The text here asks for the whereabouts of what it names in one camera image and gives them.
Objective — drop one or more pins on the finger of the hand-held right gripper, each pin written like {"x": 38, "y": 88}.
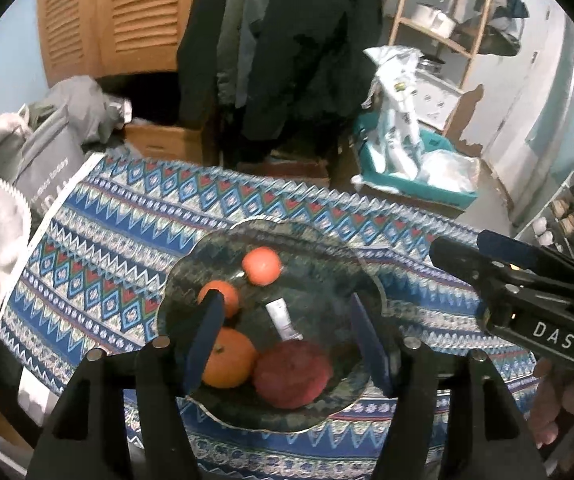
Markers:
{"x": 467, "y": 260}
{"x": 512, "y": 252}

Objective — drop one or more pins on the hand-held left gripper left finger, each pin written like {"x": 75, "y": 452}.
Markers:
{"x": 202, "y": 330}

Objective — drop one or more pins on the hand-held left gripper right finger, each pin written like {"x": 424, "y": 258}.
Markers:
{"x": 369, "y": 340}

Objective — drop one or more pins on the small orange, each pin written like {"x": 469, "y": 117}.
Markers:
{"x": 262, "y": 266}
{"x": 227, "y": 297}

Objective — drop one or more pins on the large orange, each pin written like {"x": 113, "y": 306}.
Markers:
{"x": 232, "y": 360}

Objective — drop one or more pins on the dark red apple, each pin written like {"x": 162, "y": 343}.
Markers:
{"x": 292, "y": 375}

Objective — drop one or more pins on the clear glass bowl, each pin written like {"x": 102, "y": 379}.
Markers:
{"x": 317, "y": 270}

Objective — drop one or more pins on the person's right hand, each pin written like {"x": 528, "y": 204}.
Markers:
{"x": 549, "y": 400}

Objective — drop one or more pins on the white shoe rack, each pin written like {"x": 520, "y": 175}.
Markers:
{"x": 544, "y": 205}

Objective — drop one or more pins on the group of assorted shoes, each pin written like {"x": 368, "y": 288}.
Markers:
{"x": 567, "y": 220}

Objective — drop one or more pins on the teal plastic bin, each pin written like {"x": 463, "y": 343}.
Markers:
{"x": 417, "y": 187}

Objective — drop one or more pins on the clear plastic bag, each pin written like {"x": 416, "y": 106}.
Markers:
{"x": 447, "y": 170}

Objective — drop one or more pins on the patterned blue tablecloth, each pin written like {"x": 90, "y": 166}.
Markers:
{"x": 117, "y": 220}

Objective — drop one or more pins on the pale blue door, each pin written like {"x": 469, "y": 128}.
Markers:
{"x": 532, "y": 110}

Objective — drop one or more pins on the white perforated crate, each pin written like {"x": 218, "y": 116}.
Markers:
{"x": 437, "y": 100}

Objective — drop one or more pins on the white printed rice bag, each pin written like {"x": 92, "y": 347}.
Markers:
{"x": 397, "y": 110}

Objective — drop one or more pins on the brown wooden box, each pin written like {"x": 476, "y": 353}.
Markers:
{"x": 167, "y": 140}

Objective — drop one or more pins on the steel steamer pot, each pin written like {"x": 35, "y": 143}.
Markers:
{"x": 432, "y": 64}

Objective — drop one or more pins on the grey hanging bag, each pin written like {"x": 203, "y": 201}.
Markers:
{"x": 502, "y": 40}

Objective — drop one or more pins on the wooden shelf rack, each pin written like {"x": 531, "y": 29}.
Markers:
{"x": 437, "y": 36}

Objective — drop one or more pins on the grey tote bag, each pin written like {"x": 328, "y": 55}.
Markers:
{"x": 47, "y": 160}

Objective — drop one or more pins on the white cooking pot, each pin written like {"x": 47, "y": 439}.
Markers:
{"x": 434, "y": 17}

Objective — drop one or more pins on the grey clothes pile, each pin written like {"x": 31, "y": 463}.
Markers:
{"x": 82, "y": 105}

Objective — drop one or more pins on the black hooded coat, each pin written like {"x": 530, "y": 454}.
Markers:
{"x": 307, "y": 60}

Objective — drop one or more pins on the grey hanging jacket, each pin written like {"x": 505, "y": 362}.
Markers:
{"x": 237, "y": 50}

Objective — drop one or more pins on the wooden louvered wardrobe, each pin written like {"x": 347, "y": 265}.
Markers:
{"x": 137, "y": 10}

